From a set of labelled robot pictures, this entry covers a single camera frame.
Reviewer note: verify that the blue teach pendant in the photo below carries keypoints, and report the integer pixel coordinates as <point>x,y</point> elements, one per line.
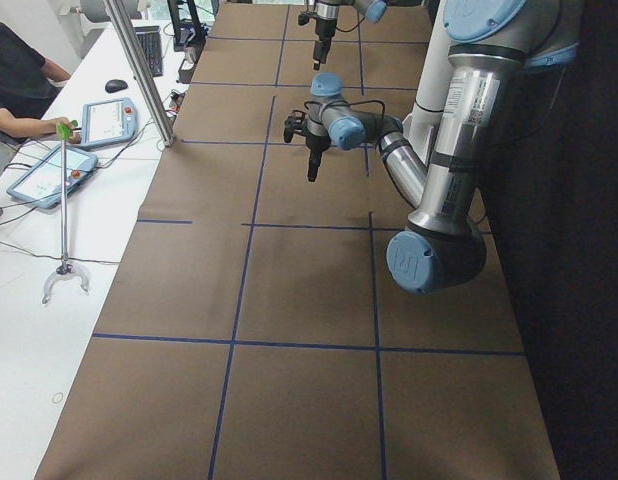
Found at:
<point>40,185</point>
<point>107,123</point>

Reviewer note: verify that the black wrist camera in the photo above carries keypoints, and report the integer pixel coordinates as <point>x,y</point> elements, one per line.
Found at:
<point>304,17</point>
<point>295,125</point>

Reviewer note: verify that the black stand on table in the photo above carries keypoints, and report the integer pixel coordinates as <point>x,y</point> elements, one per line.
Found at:
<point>190,36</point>

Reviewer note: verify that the upper blue teach pendant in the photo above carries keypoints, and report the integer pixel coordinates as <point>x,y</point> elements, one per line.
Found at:
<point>107,123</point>

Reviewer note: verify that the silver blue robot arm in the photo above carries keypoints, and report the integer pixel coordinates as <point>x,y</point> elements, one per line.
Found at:
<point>326,14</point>
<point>432,156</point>

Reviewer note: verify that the black computer mouse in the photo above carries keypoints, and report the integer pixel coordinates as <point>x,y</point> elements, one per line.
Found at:
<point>115,85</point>

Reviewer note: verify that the green handled reacher grabber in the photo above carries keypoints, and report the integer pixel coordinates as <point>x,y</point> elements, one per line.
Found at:
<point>66,270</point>

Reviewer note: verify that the person hand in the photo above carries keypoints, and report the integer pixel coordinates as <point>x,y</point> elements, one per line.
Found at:
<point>66,128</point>

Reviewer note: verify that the black keyboard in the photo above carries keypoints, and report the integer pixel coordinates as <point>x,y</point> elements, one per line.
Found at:
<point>150,41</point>

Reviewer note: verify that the lower blue teach pendant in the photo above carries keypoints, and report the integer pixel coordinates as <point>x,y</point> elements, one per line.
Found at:
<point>40,185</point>

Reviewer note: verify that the person in black shirt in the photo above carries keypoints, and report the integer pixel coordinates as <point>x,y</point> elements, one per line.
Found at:
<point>28,86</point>

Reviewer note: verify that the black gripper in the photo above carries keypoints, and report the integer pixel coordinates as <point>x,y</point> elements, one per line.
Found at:
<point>316,143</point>
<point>322,29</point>

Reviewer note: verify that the aluminium frame post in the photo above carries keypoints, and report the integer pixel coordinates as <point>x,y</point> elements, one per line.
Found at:
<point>136,59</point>

